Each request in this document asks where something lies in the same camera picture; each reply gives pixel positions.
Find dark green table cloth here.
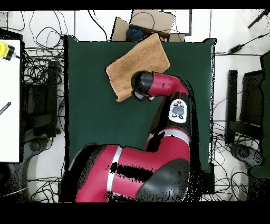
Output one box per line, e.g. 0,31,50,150
64,34,218,173

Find dark blue garment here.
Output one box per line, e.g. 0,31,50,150
126,26,145,42

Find black power adapter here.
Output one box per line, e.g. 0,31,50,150
227,43,246,54

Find tan terry towel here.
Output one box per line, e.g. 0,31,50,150
105,32,171,103

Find black marker pen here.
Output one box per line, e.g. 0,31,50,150
0,101,12,116

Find thin black rod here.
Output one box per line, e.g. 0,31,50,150
247,9,270,29

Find black upright bar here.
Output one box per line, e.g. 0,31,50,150
225,69,238,144

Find yellow and black tool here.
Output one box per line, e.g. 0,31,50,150
0,41,16,61

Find black monitor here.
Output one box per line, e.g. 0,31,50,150
240,70,264,127

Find brown cardboard box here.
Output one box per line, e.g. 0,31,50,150
110,9,186,42

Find white board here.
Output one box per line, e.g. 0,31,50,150
0,39,21,163

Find dark grey stand base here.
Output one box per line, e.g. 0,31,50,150
23,137,50,161
229,143,264,169

